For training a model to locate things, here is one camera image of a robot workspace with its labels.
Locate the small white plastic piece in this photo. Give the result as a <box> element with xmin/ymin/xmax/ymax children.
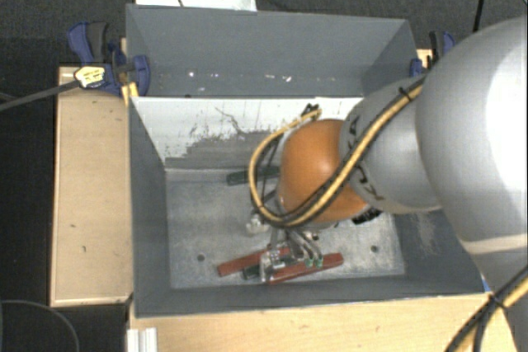
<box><xmin>245</xmin><ymin>215</ymin><xmax>270</xmax><ymax>237</ymax></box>

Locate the dark green flat block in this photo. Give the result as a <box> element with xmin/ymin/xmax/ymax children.
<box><xmin>242</xmin><ymin>255</ymin><xmax>299</xmax><ymax>281</ymax></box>
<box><xmin>225</xmin><ymin>166</ymin><xmax>282</xmax><ymax>187</ymax></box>

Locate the grey metal bin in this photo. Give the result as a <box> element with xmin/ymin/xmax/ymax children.
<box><xmin>125</xmin><ymin>2</ymin><xmax>488</xmax><ymax>319</ymax></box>

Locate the black cylinder on white bracket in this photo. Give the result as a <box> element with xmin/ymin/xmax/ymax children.
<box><xmin>351</xmin><ymin>207</ymin><xmax>381</xmax><ymax>225</ymax></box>

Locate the pale wood flat board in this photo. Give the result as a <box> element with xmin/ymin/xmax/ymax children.
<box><xmin>49</xmin><ymin>65</ymin><xmax>135</xmax><ymax>307</ymax></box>

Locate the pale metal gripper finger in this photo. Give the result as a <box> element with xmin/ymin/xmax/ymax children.
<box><xmin>266</xmin><ymin>246</ymin><xmax>289</xmax><ymax>266</ymax></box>
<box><xmin>259</xmin><ymin>262</ymin><xmax>286</xmax><ymax>284</ymax></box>

